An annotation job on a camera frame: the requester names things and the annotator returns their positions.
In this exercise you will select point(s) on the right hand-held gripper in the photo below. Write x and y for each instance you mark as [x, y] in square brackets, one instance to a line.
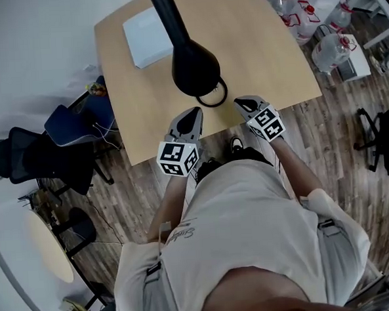
[268, 124]

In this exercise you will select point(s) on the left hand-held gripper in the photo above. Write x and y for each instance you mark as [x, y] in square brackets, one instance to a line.
[176, 157]

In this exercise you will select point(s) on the black desk lamp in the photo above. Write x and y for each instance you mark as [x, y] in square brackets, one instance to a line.
[192, 63]

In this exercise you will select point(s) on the person's left forearm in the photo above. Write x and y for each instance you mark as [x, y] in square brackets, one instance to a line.
[171, 202]

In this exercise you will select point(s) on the person's right forearm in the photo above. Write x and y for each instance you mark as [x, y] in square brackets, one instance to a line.
[293, 165]

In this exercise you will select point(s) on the light wooden desk white legs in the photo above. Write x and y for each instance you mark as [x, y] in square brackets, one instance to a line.
[258, 65]

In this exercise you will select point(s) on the person's white black shoe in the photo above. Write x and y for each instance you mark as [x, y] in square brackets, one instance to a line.
[236, 145]

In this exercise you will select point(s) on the person's black shorts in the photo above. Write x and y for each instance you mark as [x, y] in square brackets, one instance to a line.
[253, 154]

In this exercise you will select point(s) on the small orange drink bottle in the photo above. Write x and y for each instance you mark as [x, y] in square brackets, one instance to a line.
[98, 89]

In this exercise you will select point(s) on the flat white box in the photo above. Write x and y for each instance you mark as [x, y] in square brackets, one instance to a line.
[144, 39]

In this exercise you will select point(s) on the person's torso in white shirt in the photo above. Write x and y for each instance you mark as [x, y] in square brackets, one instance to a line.
[244, 214]

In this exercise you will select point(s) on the white rectangular appliance box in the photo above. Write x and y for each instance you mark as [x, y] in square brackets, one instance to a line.
[356, 62]

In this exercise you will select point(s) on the blue padded chair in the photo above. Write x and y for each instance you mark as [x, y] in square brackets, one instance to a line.
[71, 126]

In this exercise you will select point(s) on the black mesh office chair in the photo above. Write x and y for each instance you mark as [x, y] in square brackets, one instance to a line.
[50, 157]

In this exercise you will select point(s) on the round light table black legs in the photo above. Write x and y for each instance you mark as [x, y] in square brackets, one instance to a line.
[50, 246]

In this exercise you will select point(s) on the white table frame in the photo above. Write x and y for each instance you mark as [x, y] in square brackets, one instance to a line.
[381, 35]

